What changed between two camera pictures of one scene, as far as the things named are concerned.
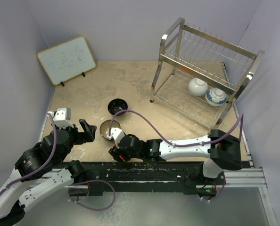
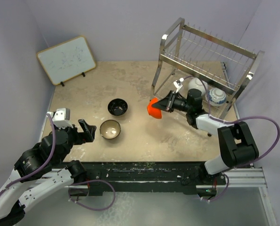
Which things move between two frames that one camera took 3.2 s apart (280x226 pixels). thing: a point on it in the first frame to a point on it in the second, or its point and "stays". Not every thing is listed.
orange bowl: [121, 157] to [155, 112]
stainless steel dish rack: [200, 76] stays
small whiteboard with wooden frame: [67, 60] stays
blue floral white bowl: [215, 97] stays
